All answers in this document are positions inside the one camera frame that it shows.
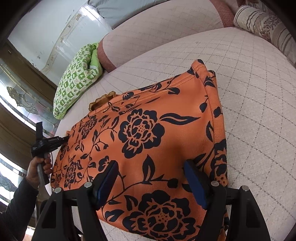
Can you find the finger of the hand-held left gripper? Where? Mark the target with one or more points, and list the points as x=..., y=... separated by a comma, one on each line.
x=60, y=140

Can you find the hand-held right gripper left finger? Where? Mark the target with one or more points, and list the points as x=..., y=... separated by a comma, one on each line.
x=106, y=183

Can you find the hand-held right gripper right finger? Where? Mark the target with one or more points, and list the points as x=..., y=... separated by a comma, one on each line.
x=195, y=185

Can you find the orange black floral blouse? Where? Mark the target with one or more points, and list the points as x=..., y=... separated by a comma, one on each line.
x=148, y=143

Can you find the person's left forearm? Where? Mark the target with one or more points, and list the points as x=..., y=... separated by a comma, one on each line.
x=16, y=213

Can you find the person's left hand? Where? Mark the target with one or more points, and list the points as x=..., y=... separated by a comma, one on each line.
x=34, y=171

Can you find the stained glass door panel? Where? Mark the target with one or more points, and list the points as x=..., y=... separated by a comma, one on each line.
x=18, y=99

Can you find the green white checkered pillow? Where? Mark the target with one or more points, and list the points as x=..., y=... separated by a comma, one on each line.
x=76, y=78

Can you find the quilted bed mattress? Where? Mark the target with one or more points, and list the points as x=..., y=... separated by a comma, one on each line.
x=254, y=115

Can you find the grey pillow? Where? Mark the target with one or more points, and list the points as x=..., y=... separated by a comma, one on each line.
x=120, y=11

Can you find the pink maroon bolster cushion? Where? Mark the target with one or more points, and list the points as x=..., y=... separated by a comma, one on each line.
x=166, y=25

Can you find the striped floral bolster pillow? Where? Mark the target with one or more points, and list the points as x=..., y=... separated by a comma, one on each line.
x=263, y=25

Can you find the brown wooden door frame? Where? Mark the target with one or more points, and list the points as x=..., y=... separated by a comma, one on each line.
x=25, y=62

